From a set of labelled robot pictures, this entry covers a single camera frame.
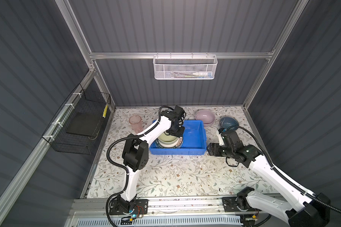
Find light green bowl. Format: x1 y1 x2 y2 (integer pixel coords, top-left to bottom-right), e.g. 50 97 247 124
158 132 179 144

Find green rimmed white plate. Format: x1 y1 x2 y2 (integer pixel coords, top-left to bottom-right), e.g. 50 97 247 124
154 137 183 148

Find dark blue ceramic bowl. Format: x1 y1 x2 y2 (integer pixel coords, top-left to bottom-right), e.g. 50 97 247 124
219 116 239 131

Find pink ceramic bowl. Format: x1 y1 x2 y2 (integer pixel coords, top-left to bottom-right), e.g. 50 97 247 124
195 109 216 127

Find pink plastic cup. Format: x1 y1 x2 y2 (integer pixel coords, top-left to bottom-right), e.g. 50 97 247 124
129 115 143 133

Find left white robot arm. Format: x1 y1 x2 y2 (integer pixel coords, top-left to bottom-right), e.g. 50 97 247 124
119 106 186 203

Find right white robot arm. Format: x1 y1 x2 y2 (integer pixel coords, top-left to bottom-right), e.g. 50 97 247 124
207 142 331 227

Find blue plastic bin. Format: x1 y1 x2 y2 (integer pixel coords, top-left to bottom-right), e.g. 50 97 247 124
149 120 206 156

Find white tube in basket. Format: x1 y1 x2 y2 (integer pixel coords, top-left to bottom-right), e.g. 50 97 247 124
192 72 213 78

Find yellow tag on basket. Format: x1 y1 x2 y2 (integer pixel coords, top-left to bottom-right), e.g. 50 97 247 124
102 104 108 118

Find black pad in basket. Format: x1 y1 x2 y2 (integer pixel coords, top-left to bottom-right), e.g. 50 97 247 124
66 113 101 137

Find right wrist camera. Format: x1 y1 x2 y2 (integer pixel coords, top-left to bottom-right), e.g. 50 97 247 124
217 128 243 147

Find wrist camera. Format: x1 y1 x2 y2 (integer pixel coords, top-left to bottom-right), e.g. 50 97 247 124
173 106 186 119
217 128 243 147

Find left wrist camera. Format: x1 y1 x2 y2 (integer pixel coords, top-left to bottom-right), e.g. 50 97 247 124
173 106 186 119

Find left black corrugated cable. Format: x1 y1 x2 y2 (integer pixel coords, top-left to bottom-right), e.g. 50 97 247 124
106 105 174 227

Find black corrugated cable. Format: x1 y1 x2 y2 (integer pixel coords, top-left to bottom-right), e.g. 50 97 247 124
106 105 174 227
225 125 341 219

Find white wire mesh basket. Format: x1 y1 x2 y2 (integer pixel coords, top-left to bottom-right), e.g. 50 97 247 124
153 54 218 80

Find black wire basket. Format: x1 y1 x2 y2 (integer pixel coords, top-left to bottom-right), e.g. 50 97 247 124
42 85 111 155

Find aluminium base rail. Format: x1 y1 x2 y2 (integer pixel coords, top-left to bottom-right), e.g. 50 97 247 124
65 195 310 227

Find right black corrugated cable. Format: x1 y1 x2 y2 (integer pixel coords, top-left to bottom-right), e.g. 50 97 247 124
225 125 341 219

